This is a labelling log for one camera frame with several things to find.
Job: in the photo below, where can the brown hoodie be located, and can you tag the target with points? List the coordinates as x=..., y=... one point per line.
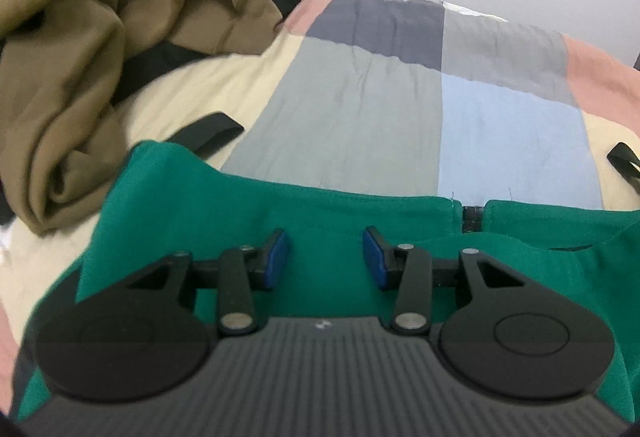
x=60, y=67

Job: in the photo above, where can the black garment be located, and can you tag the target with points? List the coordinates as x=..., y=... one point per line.
x=150, y=67

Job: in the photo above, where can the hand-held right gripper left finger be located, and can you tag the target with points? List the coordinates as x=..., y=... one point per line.
x=277, y=262

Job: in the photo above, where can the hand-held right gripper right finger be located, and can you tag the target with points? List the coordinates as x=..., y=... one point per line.
x=375, y=262

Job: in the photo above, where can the patchwork blanket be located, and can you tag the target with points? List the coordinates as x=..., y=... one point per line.
x=400, y=92

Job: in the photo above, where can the green hoodie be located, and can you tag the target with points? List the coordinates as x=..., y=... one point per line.
x=325, y=217

